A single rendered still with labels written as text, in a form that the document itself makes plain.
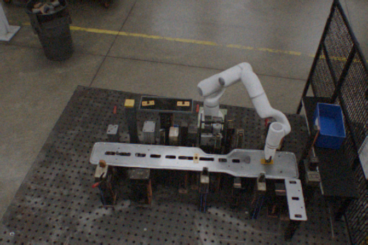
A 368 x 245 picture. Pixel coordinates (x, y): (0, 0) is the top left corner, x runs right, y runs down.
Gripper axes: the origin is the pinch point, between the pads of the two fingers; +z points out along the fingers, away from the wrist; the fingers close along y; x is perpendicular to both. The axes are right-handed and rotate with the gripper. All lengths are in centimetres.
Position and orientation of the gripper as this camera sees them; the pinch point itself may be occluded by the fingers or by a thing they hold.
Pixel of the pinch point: (267, 159)
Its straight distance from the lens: 246.2
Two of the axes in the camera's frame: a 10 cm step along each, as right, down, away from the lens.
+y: -0.7, 7.3, -6.8
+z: -0.1, 6.8, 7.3
